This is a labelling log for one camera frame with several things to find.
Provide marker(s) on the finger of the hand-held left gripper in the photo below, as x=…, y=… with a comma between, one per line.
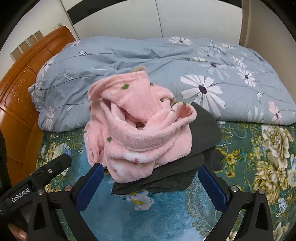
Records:
x=55, y=164

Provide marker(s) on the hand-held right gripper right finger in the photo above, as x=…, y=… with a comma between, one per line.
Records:
x=212, y=190

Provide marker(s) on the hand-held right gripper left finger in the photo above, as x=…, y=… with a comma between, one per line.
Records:
x=90, y=185

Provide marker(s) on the pink fleece garment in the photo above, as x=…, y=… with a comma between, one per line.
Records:
x=138, y=139

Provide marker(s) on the person's left hand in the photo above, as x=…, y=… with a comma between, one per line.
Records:
x=19, y=233

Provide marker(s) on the green floral blanket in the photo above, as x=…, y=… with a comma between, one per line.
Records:
x=242, y=150

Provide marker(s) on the dark grey garment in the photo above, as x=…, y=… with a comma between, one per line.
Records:
x=203, y=139

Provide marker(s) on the beige garment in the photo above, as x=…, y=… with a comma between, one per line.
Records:
x=138, y=68

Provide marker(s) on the grey floral quilt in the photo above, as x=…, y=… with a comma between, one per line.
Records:
x=161, y=53

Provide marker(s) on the beige wooden panel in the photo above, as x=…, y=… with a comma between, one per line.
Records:
x=254, y=23

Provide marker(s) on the beige wall socket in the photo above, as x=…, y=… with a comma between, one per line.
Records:
x=23, y=48
x=15, y=55
x=38, y=34
x=31, y=41

